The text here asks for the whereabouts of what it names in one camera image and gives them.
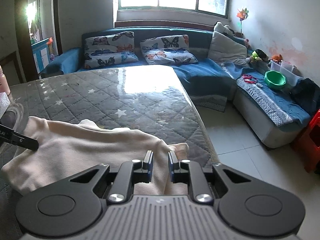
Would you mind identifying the cream sweatshirt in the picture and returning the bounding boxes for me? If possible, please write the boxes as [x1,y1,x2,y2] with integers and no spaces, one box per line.
[1,116,189,195]

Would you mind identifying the pile of dark clothes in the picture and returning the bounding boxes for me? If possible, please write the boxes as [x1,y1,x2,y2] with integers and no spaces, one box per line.
[290,78,320,116]

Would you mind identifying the black induction cooktop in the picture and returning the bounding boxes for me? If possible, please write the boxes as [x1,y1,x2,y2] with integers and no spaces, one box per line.
[1,103,24,131]

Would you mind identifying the tissue box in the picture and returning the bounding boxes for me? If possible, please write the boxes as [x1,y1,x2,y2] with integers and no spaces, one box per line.
[0,92,10,118]

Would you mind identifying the pink water bottle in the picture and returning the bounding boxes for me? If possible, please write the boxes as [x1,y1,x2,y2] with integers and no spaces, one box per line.
[0,66,11,95]

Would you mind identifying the blue sofa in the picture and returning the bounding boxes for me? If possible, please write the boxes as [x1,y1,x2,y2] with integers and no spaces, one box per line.
[41,27,311,148]

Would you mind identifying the pink scissors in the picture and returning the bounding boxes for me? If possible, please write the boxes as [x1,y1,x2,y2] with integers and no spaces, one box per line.
[242,74,258,84]

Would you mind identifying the right butterfly pillow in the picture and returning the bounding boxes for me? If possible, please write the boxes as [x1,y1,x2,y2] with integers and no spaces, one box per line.
[140,35,198,66]

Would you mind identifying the butterfly pillow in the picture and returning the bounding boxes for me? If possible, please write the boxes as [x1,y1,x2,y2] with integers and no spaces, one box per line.
[84,31,138,69]
[140,35,198,66]

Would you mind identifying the left butterfly pillow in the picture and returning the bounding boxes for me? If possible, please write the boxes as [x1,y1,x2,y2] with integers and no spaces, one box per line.
[84,31,138,69]

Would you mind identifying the grey cushion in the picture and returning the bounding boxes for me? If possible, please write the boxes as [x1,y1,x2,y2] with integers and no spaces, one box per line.
[208,31,248,66]

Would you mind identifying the red box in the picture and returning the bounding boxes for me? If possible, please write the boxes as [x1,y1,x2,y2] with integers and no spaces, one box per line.
[294,111,319,175]

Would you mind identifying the green plastic bowl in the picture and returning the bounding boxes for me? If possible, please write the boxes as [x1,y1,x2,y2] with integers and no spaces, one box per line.
[264,70,286,90]

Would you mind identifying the green black toy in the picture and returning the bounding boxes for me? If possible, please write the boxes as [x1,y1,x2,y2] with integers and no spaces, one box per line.
[246,49,268,63]

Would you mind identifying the clear plastic bin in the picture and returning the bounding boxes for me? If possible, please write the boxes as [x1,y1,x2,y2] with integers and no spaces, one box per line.
[270,60,305,87]

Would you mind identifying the orange toy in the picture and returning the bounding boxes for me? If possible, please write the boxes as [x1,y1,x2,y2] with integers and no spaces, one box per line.
[271,54,283,63]

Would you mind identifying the colourful pinwheel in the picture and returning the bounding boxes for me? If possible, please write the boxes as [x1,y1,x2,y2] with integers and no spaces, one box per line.
[236,8,249,34]

